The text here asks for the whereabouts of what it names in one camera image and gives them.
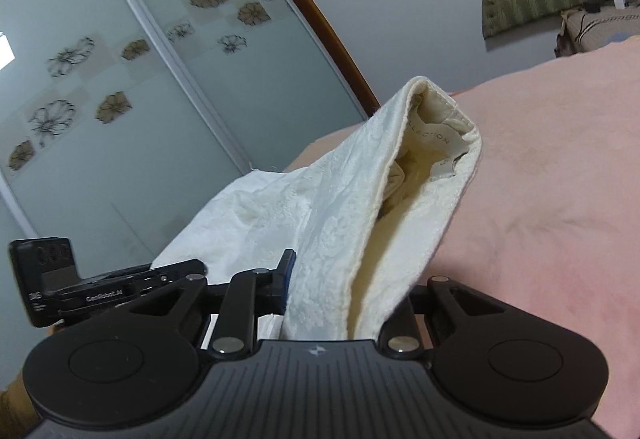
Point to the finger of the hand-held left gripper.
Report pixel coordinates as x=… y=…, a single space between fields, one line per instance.
x=175 y=273

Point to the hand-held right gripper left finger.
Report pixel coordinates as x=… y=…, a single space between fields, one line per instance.
x=289 y=269

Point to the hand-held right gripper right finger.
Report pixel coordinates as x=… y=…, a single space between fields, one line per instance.
x=440 y=289

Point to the white textured pants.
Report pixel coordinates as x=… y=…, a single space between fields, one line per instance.
x=330 y=219

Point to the pink bed blanket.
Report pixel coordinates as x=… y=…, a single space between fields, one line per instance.
x=550 y=169

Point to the frosted glass wardrobe door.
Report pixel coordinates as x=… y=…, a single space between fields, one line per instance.
x=225 y=44
x=75 y=119

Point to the brown striped pillow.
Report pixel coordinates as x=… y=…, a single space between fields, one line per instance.
x=595 y=31

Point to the white charger plug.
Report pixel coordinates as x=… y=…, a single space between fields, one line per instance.
x=620 y=2

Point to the brown wooden wardrobe frame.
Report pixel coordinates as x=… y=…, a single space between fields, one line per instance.
x=320 y=14

